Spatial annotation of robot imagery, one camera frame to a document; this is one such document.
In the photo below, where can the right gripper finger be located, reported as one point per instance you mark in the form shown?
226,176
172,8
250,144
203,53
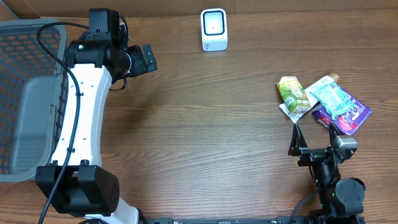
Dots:
298,145
333,132

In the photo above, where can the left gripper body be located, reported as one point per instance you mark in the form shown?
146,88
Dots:
148,58

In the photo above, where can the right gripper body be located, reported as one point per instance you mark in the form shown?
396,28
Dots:
311,157

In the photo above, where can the white tube gold cap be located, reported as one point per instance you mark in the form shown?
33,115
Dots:
294,117

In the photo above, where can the teal wipes packet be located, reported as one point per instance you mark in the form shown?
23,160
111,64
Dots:
333,99

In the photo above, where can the green tea carton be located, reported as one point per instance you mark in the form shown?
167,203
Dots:
293,94

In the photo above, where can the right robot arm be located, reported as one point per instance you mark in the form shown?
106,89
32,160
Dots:
341,200

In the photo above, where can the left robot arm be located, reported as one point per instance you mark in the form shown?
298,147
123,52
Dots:
74,182

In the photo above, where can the grey plastic basket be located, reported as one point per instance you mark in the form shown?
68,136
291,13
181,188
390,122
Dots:
33,96

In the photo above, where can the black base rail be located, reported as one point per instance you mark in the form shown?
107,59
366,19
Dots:
278,220

